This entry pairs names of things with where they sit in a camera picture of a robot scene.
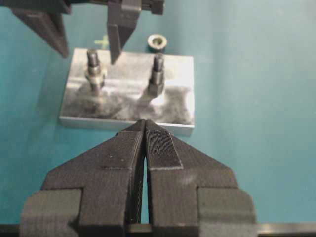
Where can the left shaft with washer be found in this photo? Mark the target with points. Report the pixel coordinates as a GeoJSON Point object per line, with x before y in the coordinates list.
{"type": "Point", "coordinates": [95, 73]}

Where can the yellow tape cross marker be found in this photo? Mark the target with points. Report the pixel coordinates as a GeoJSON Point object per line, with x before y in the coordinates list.
{"type": "Point", "coordinates": [103, 43]}

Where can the right black metal shaft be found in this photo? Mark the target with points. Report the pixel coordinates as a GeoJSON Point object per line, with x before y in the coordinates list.
{"type": "Point", "coordinates": [156, 82]}

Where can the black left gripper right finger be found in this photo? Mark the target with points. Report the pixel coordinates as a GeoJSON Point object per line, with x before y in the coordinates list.
{"type": "Point", "coordinates": [191, 194]}

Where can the grey metal base plate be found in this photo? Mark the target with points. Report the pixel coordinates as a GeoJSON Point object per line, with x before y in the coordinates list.
{"type": "Point", "coordinates": [125, 95]}

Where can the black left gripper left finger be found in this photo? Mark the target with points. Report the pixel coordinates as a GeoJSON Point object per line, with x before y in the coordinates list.
{"type": "Point", "coordinates": [95, 194]}

